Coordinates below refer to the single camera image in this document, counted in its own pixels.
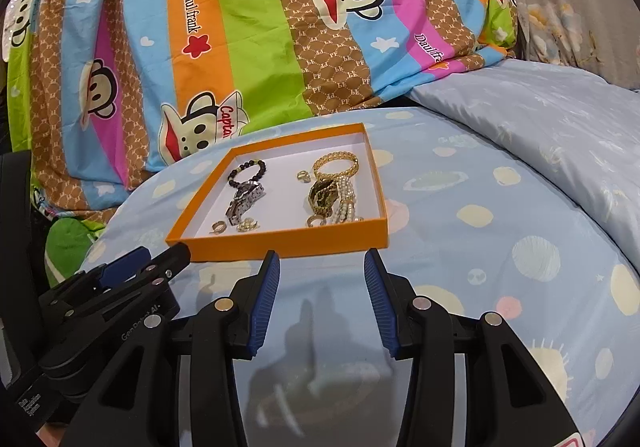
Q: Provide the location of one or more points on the light blue planet quilt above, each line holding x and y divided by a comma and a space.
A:
475, 252

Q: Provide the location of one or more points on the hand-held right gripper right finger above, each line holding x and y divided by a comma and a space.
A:
380, 304

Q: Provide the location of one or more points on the grey floral bedsheet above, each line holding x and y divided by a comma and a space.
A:
565, 2

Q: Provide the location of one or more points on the small gold hoop earring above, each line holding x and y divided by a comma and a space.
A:
218, 226

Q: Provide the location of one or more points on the green cloth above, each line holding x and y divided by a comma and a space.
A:
70, 247

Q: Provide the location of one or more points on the orange shallow box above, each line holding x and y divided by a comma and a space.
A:
300, 239

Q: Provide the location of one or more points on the large gold hoop earring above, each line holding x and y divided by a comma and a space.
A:
315, 220

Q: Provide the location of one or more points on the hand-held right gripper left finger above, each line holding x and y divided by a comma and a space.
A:
265, 299

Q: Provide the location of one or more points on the striped cartoon printed blanket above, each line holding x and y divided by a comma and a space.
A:
250, 27

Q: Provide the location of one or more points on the gold wristwatch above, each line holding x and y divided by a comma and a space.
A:
322, 194

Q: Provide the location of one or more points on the silver wristwatch with brown dial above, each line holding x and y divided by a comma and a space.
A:
243, 201

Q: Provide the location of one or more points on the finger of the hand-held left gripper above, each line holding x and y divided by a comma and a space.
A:
172, 257
125, 265

